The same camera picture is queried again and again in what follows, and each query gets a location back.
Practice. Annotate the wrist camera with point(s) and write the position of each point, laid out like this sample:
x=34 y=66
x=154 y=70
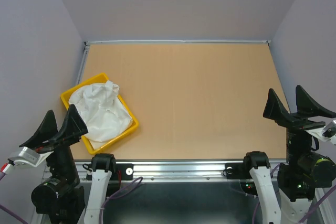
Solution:
x=22 y=158
x=325 y=134

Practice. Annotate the white long sleeve shirt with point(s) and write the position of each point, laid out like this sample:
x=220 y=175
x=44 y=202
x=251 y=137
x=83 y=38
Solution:
x=102 y=111

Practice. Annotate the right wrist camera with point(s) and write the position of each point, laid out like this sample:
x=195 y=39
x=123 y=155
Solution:
x=325 y=134

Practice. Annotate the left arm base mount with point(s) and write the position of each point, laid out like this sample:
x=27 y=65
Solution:
x=124 y=172

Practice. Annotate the yellow plastic tray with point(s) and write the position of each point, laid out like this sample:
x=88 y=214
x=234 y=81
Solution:
x=91 y=146

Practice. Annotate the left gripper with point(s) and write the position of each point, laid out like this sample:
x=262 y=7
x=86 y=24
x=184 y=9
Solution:
x=72 y=129

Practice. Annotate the aluminium front rail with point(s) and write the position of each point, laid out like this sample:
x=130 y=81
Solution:
x=180 y=171

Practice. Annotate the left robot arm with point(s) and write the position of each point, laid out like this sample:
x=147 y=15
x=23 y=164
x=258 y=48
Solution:
x=60 y=196

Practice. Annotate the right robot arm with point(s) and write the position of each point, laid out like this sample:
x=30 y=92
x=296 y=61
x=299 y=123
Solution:
x=286 y=193

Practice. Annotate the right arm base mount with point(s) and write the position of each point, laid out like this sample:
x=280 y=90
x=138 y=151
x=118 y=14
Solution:
x=238 y=171

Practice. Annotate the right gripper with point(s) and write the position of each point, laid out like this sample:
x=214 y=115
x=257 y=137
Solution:
x=275 y=109

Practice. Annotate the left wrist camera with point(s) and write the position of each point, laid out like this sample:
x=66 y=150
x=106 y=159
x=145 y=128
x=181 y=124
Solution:
x=22 y=158

